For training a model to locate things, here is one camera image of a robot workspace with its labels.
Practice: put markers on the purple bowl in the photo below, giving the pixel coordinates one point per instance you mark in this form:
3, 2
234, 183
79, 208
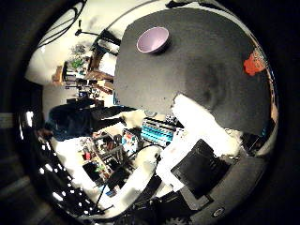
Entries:
152, 40

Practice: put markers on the black tripod stand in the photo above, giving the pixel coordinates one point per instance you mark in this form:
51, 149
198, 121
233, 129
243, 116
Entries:
83, 32

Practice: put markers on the wooden shelf with clutter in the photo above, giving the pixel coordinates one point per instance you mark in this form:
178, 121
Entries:
84, 75

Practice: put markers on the workbench with coloured clutter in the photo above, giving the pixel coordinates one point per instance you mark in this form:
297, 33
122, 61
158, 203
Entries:
103, 156

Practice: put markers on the person in dark clothes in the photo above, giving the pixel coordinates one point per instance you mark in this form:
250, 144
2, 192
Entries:
78, 120

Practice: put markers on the black metal frame chair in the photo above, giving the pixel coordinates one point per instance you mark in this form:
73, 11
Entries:
106, 42

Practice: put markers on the teal and black parts rack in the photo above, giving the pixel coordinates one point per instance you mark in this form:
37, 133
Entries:
157, 132

